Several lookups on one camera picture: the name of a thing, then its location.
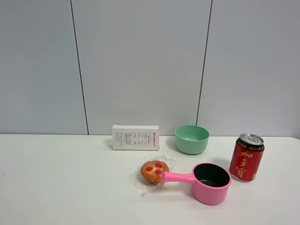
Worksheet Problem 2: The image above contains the pink toy saucepan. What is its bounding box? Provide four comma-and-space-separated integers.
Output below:
162, 163, 232, 205

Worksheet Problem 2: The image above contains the white cardboard box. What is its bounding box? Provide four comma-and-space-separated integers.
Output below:
112, 125, 160, 150

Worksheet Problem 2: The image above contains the green plastic bowl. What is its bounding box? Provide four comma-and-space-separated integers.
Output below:
174, 125, 210, 155

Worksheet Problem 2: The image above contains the wrapped fruit muffin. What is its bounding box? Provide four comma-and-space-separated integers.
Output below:
128, 155, 177, 195

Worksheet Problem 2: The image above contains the red drink can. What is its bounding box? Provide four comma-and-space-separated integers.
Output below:
229, 134, 265, 182

